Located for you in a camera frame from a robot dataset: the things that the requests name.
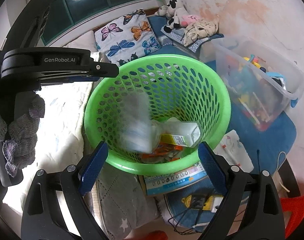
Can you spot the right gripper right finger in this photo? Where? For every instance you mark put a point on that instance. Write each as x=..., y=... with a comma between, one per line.
x=263, y=217

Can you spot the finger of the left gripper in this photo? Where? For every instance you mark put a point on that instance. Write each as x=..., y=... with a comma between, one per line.
x=62, y=66

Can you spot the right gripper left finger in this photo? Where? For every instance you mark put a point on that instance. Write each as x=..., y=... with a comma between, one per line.
x=42, y=216

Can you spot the white blue milk carton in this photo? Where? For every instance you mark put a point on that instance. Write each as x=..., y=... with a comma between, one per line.
x=136, y=128

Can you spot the orange snack wrapper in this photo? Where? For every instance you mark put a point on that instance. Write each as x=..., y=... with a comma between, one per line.
x=162, y=154

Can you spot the lime juice bottle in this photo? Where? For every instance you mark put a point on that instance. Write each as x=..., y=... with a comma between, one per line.
x=179, y=133

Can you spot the left grey gloved hand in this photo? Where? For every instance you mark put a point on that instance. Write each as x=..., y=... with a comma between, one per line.
x=20, y=136

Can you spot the yellow power strip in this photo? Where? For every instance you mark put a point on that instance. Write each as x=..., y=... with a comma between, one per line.
x=209, y=202

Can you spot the grey pillow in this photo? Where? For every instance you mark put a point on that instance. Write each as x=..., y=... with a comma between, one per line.
x=86, y=41

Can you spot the dark window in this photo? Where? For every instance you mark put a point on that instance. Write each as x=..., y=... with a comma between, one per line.
x=64, y=14

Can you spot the right butterfly pillow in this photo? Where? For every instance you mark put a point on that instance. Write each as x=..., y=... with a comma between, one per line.
x=127, y=38

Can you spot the blue printed booklet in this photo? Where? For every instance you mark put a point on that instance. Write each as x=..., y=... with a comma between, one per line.
x=159, y=185

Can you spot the clear plastic storage box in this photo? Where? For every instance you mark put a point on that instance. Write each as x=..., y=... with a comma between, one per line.
x=261, y=82

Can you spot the green plastic basket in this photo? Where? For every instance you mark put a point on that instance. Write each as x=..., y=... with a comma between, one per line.
x=176, y=86

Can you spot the blue patterned folded blanket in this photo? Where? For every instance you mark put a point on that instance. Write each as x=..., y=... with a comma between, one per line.
x=182, y=37

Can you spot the cow plush toy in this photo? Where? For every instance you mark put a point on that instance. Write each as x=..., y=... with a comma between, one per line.
x=175, y=13

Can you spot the pink plush toy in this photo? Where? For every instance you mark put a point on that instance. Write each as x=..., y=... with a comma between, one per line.
x=189, y=20

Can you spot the spotted cream cloth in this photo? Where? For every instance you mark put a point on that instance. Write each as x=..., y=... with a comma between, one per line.
x=203, y=28

